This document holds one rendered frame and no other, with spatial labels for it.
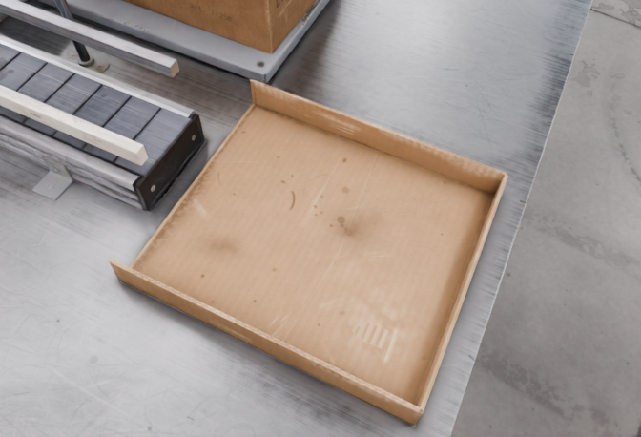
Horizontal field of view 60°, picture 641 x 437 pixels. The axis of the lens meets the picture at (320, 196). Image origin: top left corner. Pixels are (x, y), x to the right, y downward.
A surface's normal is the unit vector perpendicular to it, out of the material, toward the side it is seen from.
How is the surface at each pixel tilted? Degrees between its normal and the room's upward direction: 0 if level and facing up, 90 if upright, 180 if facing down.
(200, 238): 0
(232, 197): 0
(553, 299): 0
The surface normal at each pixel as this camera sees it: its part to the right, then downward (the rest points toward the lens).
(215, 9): -0.45, 0.74
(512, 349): 0.02, -0.56
